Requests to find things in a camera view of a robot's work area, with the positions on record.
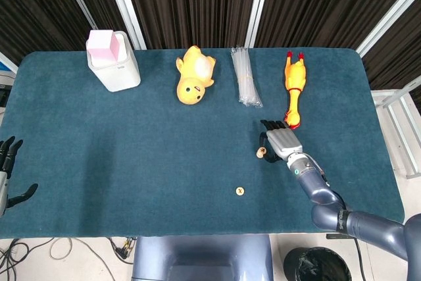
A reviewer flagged aluminium frame rack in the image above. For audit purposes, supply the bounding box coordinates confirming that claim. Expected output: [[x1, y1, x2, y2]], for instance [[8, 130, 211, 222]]
[[371, 75, 421, 180]]

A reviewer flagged yellow rubber chicken toy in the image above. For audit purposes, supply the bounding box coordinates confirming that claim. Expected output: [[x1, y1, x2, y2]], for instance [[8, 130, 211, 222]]
[[284, 51, 308, 130]]

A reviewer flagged black floor cable bundle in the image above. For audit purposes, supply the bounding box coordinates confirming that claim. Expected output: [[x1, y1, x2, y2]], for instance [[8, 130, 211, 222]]
[[0, 238, 43, 281]]

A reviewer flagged black plug cable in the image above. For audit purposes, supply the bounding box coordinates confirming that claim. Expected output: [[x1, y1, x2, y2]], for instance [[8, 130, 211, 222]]
[[108, 236, 136, 265]]

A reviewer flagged black trash bin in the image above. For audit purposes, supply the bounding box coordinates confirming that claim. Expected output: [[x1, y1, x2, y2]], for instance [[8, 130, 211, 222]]
[[283, 246, 353, 281]]

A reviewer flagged yellow plush duck toy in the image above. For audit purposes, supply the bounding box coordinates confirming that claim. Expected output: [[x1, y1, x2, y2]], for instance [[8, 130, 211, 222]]
[[176, 45, 217, 106]]

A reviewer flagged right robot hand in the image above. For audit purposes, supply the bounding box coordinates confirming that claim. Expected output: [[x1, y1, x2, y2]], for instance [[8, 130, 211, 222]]
[[258, 119, 304, 165]]

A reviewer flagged clear bag of straws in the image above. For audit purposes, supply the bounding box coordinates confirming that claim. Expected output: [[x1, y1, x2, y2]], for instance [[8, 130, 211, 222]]
[[230, 46, 264, 109]]

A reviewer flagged black box device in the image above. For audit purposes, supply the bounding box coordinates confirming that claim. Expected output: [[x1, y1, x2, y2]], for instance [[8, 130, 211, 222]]
[[0, 85, 12, 108]]

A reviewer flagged teal table cloth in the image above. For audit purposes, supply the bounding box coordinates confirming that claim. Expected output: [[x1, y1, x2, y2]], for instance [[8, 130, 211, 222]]
[[0, 47, 405, 240]]

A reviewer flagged white and blue panel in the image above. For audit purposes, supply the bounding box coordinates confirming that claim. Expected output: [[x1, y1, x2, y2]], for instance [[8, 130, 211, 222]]
[[0, 51, 18, 74]]

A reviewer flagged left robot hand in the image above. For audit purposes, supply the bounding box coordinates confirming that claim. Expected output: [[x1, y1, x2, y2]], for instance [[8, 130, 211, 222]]
[[0, 136, 39, 219]]

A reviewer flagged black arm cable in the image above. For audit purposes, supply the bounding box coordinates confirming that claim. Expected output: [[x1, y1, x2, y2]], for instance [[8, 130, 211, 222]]
[[353, 237, 366, 281]]

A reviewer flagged white frame post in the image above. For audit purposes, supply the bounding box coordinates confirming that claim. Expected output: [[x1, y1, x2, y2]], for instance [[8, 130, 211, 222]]
[[101, 0, 147, 50], [245, 0, 274, 48], [356, 0, 421, 58]]

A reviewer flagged blue-grey robot torso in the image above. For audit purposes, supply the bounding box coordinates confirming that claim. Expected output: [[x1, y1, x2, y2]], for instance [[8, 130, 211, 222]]
[[131, 234, 274, 281]]

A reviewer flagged pink paper box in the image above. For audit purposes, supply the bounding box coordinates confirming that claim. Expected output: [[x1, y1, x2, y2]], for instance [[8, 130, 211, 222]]
[[87, 30, 120, 64]]

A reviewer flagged white plastic bin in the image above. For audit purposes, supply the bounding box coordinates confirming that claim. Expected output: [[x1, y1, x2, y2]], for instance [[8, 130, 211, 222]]
[[86, 30, 141, 93]]

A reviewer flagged grey floor cable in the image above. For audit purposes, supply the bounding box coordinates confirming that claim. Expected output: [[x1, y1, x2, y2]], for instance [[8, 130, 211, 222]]
[[49, 237, 109, 281]]

